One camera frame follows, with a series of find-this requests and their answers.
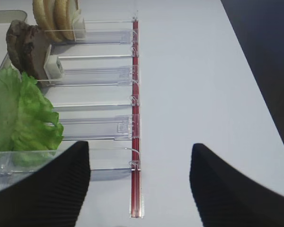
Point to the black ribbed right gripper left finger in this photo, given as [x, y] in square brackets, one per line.
[52, 196]

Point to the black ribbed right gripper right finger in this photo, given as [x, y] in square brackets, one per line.
[225, 197]

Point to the green lettuce leaf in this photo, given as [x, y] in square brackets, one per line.
[29, 127]

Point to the brown meat patty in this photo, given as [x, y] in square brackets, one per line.
[15, 36]
[34, 49]

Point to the clear acrylic right food rack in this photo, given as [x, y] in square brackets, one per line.
[93, 85]

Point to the golden bun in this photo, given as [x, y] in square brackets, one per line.
[64, 11]
[43, 13]

